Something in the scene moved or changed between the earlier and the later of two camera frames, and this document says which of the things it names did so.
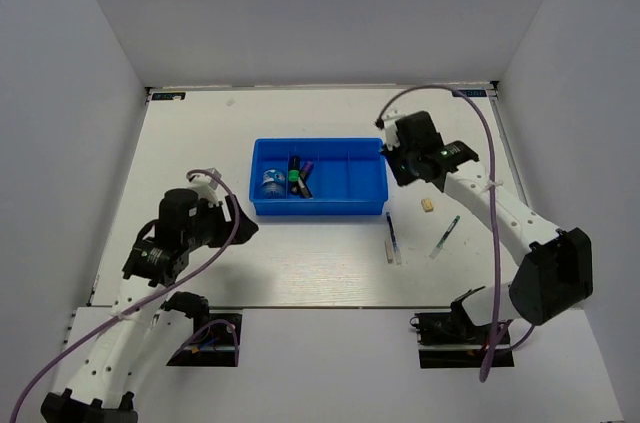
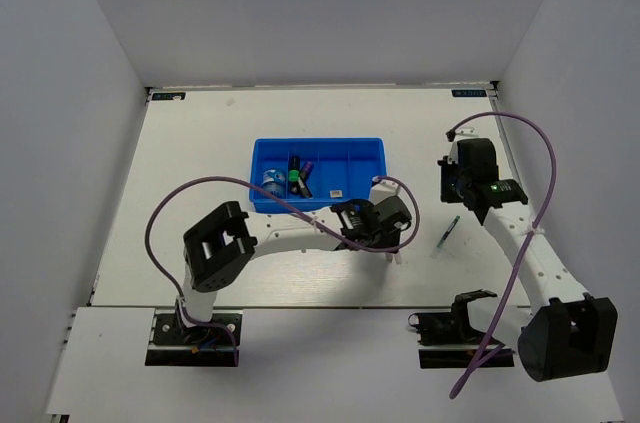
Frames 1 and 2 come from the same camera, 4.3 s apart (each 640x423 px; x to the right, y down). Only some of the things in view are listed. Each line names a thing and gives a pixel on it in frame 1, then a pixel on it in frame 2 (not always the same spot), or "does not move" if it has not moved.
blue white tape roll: (274, 184) does not move
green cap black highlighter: (293, 174) does not move
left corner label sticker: (178, 96) does not move
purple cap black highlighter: (308, 167) does not move
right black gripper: (401, 179) → (447, 195)
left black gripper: (227, 230) → (390, 240)
